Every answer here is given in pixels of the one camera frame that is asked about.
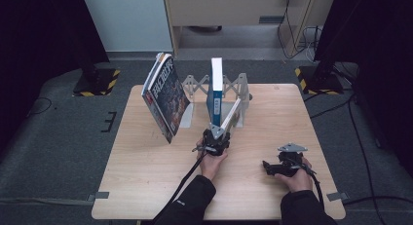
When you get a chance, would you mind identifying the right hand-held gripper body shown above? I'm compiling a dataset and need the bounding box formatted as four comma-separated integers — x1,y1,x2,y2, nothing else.
277,142,309,178

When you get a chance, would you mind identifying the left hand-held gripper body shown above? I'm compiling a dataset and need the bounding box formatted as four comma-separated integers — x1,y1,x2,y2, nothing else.
194,123,232,157

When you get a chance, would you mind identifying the white caterpillar picture book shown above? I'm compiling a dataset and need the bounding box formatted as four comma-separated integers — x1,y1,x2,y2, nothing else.
219,97,244,132

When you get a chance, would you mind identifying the blue book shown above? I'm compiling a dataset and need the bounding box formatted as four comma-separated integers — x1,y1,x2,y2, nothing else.
206,56,225,128

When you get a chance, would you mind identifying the metal expandable book rack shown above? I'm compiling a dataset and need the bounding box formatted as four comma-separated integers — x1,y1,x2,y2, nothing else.
179,72,253,129

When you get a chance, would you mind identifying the dark illustrated book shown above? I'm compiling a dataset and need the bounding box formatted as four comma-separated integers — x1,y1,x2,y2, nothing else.
140,52,192,144

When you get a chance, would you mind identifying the person's right hand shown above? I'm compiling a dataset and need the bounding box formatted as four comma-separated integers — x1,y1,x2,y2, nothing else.
274,158,315,194

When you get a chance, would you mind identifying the person's left hand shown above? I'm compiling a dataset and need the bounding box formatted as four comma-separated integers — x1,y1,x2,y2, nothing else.
196,138,229,181

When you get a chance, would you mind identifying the grey tape strip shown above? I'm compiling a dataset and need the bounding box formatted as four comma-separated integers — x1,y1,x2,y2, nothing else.
87,191,110,203
326,191,351,203

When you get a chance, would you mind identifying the black stand with striped base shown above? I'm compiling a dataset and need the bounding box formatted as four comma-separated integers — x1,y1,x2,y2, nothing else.
72,49,121,97
294,53,345,96

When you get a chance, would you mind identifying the wooden cabinet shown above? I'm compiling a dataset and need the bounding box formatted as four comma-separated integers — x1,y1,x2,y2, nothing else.
162,0,337,57

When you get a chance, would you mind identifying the black curtain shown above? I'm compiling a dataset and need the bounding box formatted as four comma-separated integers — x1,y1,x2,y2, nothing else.
0,0,110,148
314,0,413,169

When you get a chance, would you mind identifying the white panel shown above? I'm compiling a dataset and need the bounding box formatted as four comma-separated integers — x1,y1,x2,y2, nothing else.
81,0,173,53

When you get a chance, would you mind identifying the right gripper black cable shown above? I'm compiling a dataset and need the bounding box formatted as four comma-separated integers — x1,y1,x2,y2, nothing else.
301,166,326,208

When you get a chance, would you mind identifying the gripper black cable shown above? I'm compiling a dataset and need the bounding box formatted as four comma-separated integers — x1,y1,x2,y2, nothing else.
301,166,326,208
158,149,208,220

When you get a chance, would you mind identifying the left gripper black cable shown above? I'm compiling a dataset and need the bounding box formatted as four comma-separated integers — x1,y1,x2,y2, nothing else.
158,149,208,220

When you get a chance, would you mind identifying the long black floor cable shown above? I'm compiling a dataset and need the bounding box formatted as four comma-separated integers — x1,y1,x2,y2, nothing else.
310,92,413,207

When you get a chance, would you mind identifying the bundle of cables under cabinet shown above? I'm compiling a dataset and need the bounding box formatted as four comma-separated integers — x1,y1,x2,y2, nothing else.
277,0,323,63

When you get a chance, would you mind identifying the black floor cable loop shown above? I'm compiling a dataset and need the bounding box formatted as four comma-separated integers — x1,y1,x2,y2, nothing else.
27,96,53,118

